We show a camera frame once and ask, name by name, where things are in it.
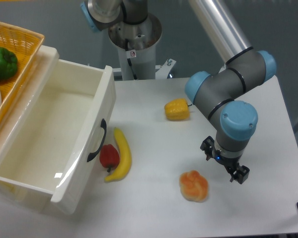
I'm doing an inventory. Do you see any white plastic drawer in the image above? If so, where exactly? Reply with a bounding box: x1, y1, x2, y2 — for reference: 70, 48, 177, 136
0, 60, 116, 214

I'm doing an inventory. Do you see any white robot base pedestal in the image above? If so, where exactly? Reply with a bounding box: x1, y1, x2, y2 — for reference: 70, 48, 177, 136
108, 13, 176, 80

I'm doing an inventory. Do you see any black drawer handle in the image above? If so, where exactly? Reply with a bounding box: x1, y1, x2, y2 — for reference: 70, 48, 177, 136
86, 118, 107, 163

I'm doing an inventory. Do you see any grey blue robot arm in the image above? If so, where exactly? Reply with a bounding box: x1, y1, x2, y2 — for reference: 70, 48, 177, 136
80, 0, 277, 183

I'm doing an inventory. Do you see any yellow banana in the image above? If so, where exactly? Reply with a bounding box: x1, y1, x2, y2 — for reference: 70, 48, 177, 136
104, 127, 132, 182

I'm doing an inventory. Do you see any round knotted bread roll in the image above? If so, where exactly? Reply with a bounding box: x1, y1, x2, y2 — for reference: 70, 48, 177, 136
179, 170, 209, 202

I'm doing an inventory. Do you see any red bell pepper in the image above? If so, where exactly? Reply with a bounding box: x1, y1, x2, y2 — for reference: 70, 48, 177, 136
99, 144, 120, 173

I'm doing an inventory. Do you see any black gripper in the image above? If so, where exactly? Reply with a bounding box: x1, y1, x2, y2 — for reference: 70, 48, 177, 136
200, 136, 250, 184

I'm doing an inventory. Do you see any green bell pepper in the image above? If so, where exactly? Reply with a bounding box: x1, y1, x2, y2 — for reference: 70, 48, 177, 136
0, 47, 18, 80

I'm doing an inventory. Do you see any black cable on pedestal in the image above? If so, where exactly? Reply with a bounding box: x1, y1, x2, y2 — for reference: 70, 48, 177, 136
125, 38, 139, 80

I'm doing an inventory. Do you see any yellow bell pepper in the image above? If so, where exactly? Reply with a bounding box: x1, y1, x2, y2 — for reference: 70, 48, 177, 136
164, 98, 192, 121

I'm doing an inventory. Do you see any yellow woven basket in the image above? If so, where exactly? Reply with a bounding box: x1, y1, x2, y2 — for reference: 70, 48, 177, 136
0, 22, 45, 125

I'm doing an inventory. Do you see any white drawer cabinet frame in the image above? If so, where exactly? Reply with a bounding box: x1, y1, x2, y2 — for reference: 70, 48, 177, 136
0, 46, 59, 148

